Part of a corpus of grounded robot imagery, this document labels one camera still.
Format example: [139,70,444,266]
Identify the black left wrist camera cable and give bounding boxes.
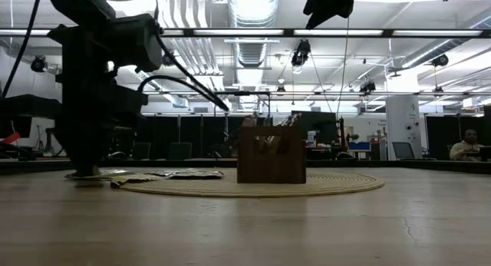
[137,22,231,113]

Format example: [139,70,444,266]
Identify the black partition wall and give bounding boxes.
[425,114,491,162]
[130,115,274,160]

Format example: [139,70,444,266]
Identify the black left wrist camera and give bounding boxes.
[103,85,149,126]

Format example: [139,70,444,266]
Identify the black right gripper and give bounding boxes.
[302,0,356,31]

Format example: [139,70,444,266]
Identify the black metal scaffold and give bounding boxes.
[141,90,371,159]

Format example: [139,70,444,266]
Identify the white rectangular air duct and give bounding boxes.
[133,68,189,108]

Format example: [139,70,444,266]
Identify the blue bin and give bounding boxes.
[348,141,372,152]

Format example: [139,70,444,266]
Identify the brown wooden tea box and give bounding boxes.
[236,124,307,185]

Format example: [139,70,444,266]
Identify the round woven placemat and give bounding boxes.
[118,168,386,199]

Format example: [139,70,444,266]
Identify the black monitor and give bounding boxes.
[0,116,34,140]
[290,110,338,145]

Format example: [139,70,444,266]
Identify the orange white tea packet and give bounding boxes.
[282,112,303,128]

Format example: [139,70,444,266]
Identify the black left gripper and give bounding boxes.
[55,72,116,177]

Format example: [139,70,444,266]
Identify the grey office chair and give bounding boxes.
[391,141,416,160]

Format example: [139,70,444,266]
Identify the black overhead crossbeam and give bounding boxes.
[0,27,491,39]

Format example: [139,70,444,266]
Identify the white pillar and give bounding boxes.
[385,95,423,160]

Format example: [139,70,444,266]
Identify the thin hanging cable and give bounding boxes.
[336,16,351,120]

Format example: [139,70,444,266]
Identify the dark green chair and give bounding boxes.
[132,142,151,160]
[167,142,193,160]

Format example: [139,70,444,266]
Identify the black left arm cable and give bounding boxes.
[0,0,43,99]

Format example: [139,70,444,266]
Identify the silver ventilation duct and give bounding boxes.
[226,0,282,87]

